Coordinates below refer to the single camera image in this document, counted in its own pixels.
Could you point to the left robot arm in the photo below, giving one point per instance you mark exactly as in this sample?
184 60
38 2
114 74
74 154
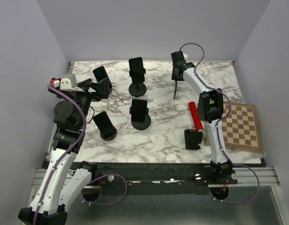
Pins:
51 204

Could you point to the right black folding stand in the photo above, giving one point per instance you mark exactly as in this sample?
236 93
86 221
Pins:
193 139

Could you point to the aluminium frame rail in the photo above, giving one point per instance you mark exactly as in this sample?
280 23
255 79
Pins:
246 175

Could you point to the red cylinder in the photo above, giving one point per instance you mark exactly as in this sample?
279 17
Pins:
196 120

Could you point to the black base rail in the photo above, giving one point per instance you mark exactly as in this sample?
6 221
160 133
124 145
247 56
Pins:
154 179

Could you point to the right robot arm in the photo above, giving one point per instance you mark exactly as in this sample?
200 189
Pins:
210 110

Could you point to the black clamp stand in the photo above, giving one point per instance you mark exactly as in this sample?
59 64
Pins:
145 125

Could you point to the teal phone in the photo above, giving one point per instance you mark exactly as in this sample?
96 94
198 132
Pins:
138 110

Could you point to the back centre black stand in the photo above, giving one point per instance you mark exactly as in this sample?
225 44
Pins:
137 88

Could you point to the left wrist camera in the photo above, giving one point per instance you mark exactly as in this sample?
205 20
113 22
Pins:
66 83

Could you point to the wooden chessboard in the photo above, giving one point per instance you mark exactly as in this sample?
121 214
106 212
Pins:
241 129

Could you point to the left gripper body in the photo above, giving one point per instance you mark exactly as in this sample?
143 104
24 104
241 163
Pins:
95 95

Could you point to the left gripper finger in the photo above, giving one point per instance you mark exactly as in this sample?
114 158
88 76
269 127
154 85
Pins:
85 85
94 85

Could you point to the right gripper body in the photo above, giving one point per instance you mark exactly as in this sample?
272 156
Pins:
174 76

